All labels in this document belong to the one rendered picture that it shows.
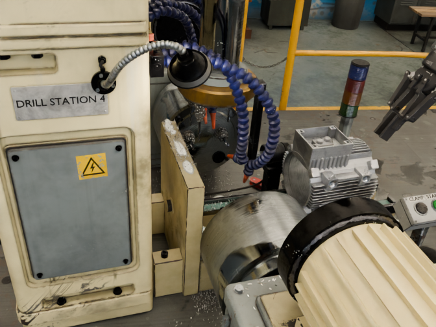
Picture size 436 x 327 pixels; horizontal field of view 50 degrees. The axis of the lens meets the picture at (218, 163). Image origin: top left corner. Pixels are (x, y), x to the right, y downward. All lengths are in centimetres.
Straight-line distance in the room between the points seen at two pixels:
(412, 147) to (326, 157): 87
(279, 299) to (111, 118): 42
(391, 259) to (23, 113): 60
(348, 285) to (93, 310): 71
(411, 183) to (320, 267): 123
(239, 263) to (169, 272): 34
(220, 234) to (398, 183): 99
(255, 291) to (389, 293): 27
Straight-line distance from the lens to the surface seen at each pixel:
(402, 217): 123
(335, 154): 124
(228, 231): 92
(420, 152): 204
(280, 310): 75
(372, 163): 130
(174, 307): 121
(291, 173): 137
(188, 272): 117
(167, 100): 139
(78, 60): 79
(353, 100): 161
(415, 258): 61
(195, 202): 103
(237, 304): 76
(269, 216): 92
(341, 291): 59
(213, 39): 98
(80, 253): 102
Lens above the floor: 175
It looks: 34 degrees down
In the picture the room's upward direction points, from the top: 5 degrees clockwise
